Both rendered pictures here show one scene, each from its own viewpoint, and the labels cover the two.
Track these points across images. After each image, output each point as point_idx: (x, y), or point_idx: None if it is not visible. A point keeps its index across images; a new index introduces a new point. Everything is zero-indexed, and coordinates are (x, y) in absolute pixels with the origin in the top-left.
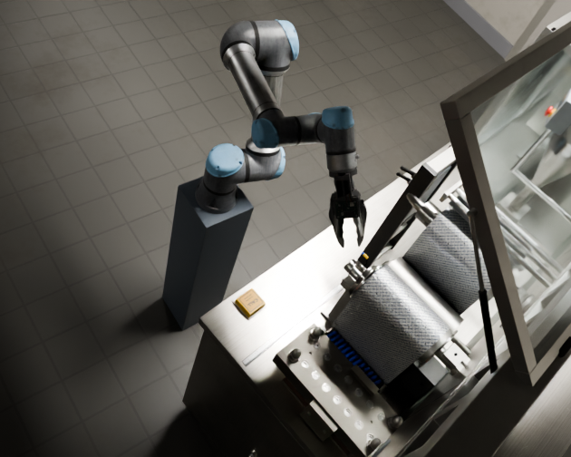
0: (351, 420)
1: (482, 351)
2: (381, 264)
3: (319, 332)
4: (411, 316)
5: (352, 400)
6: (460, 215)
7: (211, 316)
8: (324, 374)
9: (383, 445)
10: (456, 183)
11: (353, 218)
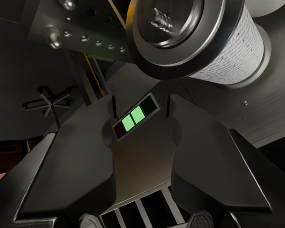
0: (125, 52)
1: (273, 90)
2: (215, 25)
3: (73, 9)
4: (219, 80)
5: (125, 39)
6: None
7: None
8: (93, 32)
9: (154, 112)
10: None
11: (175, 197)
